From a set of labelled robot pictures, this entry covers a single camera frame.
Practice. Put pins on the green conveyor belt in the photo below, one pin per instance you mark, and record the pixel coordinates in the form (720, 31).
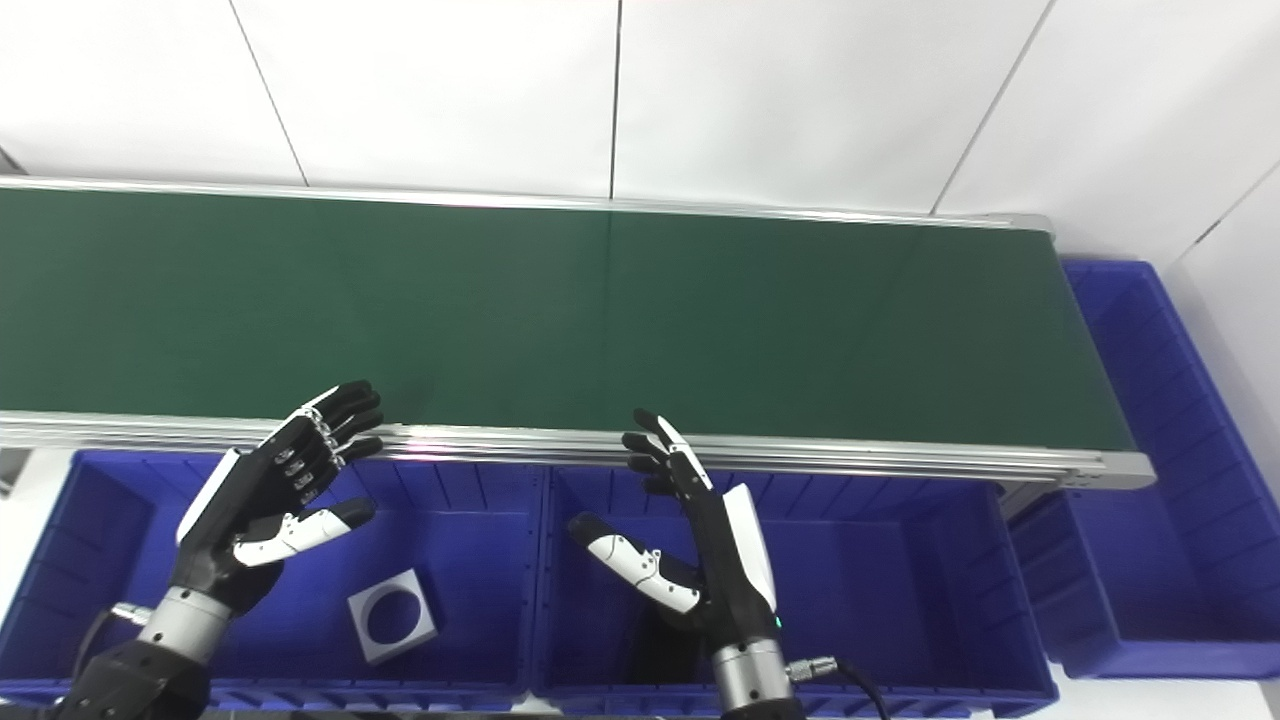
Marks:
(900, 455)
(600, 310)

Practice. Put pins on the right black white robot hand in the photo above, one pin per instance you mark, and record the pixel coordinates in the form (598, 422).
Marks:
(725, 570)

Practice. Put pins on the blue plastic bin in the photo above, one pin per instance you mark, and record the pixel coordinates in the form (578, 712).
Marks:
(900, 600)
(1160, 500)
(470, 570)

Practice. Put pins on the white square part round hole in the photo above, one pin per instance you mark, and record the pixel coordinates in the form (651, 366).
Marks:
(360, 625)

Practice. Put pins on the aluminium conveyor leg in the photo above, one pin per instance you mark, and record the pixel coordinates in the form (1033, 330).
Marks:
(1020, 500)
(10, 470)

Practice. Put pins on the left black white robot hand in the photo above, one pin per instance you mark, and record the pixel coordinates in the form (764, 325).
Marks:
(250, 510)

